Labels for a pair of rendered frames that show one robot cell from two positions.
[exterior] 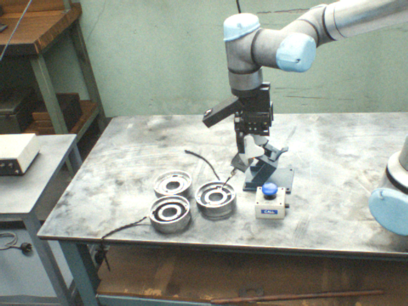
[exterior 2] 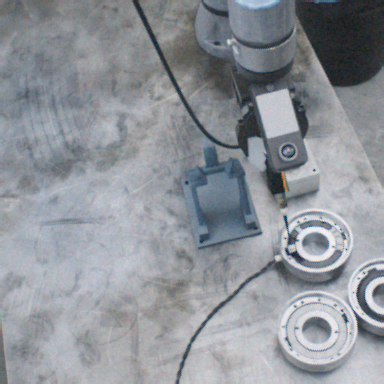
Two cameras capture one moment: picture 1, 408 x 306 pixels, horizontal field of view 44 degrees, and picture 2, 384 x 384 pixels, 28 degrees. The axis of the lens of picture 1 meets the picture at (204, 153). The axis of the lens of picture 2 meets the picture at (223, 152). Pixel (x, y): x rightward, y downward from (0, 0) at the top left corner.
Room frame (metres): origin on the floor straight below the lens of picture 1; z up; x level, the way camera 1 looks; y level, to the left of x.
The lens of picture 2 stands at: (1.35, 0.45, 1.80)
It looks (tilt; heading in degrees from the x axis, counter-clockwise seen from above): 52 degrees down; 244
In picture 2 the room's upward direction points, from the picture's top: 8 degrees counter-clockwise
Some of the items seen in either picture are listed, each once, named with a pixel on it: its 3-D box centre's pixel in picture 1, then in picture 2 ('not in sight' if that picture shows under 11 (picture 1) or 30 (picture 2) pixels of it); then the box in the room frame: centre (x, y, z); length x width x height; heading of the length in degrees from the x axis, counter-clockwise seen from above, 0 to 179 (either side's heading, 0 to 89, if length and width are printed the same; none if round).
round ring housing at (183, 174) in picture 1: (173, 187); (316, 332); (1.07, 0.10, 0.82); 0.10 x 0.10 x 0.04
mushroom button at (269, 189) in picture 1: (269, 194); not in sight; (0.95, -0.14, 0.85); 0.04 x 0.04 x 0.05
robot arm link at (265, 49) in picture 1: (288, 47); not in sight; (0.94, -0.20, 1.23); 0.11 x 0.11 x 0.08; 46
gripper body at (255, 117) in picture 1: (251, 108); (264, 82); (1.00, -0.12, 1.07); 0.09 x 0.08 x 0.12; 71
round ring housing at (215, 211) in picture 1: (216, 199); (315, 246); (1.00, -0.01, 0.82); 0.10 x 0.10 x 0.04
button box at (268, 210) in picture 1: (272, 202); (290, 166); (0.94, -0.15, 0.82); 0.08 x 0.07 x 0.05; 74
